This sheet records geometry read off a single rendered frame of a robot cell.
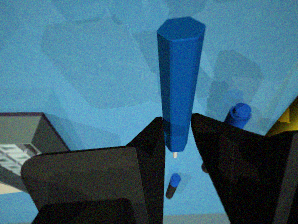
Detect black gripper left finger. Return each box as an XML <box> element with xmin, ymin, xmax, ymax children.
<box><xmin>21</xmin><ymin>117</ymin><xmax>166</xmax><ymax>224</ymax></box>

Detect dark grey stylus with blue tip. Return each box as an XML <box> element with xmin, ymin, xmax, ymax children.
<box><xmin>166</xmin><ymin>173</ymin><xmax>181</xmax><ymax>199</ymax></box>
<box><xmin>201</xmin><ymin>103</ymin><xmax>252</xmax><ymax>173</ymax></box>

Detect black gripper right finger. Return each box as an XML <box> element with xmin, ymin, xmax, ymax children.
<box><xmin>191</xmin><ymin>113</ymin><xmax>298</xmax><ymax>224</ymax></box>

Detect grey keyboard with white keys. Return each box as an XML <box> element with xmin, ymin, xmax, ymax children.
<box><xmin>0</xmin><ymin>112</ymin><xmax>71</xmax><ymax>195</ymax></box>

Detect yellow cylinder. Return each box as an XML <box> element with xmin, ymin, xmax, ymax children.
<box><xmin>265</xmin><ymin>97</ymin><xmax>298</xmax><ymax>137</ymax></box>

